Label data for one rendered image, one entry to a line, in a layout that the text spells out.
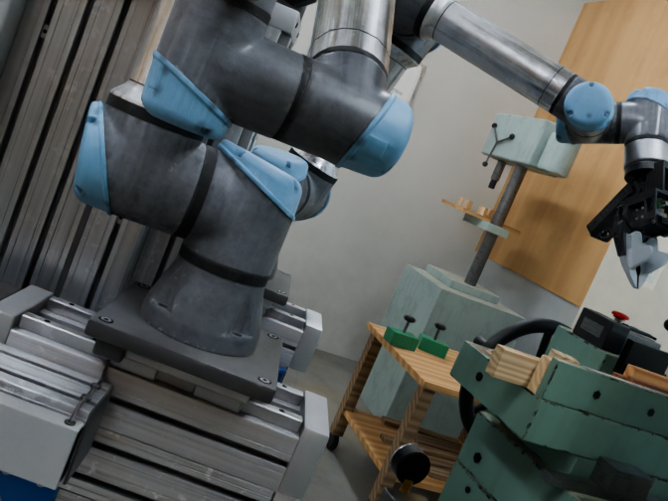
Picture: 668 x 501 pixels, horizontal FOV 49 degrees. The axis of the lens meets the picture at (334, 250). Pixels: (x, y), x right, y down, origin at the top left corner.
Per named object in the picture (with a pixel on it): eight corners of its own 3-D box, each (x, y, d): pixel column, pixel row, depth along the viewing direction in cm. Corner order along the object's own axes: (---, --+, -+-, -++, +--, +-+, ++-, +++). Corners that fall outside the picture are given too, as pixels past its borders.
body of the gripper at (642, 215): (653, 219, 117) (655, 153, 121) (610, 233, 125) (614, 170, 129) (686, 235, 120) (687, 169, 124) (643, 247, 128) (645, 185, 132)
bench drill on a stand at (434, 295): (425, 405, 403) (546, 136, 384) (477, 462, 346) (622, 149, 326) (349, 383, 387) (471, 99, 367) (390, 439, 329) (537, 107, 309)
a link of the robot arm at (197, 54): (268, 164, 59) (320, 34, 58) (132, 109, 56) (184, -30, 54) (253, 152, 67) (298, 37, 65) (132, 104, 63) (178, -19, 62)
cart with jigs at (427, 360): (451, 476, 316) (513, 341, 308) (519, 560, 263) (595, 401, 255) (315, 440, 293) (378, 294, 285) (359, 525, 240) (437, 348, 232)
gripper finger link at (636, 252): (646, 276, 116) (647, 223, 119) (616, 283, 121) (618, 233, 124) (660, 282, 117) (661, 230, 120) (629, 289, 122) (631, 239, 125)
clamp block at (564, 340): (595, 389, 136) (616, 345, 135) (646, 422, 124) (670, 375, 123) (534, 369, 131) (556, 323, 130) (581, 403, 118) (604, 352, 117)
